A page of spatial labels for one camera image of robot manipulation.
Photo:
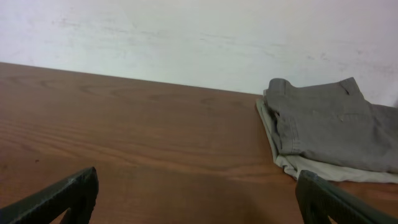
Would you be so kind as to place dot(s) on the grey cargo shorts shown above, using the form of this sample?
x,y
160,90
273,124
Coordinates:
x,y
333,123

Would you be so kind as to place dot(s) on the folded khaki shorts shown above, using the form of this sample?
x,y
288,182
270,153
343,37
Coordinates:
x,y
293,165

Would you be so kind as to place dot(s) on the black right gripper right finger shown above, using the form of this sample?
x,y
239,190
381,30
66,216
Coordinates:
x,y
321,202

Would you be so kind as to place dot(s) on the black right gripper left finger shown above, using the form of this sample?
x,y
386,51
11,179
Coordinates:
x,y
74,196

